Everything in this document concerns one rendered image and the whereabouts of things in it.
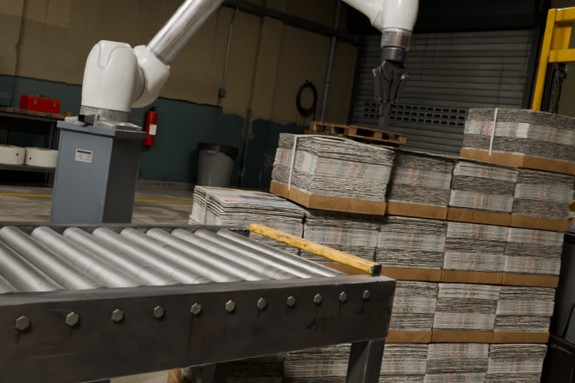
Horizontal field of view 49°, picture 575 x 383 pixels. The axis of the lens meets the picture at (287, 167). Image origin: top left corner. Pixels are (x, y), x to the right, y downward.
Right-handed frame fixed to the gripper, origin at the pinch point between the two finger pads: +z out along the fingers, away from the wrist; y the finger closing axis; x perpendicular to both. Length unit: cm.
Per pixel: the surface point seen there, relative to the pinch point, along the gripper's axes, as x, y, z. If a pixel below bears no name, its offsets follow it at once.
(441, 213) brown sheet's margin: -18, -40, 31
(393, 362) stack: -17, -30, 86
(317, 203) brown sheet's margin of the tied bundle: -13.4, 12.0, 30.9
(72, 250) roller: 51, 91, 37
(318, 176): -14.1, 12.5, 22.3
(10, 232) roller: 39, 102, 37
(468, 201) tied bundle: -17, -51, 25
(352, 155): -13.0, 2.1, 13.9
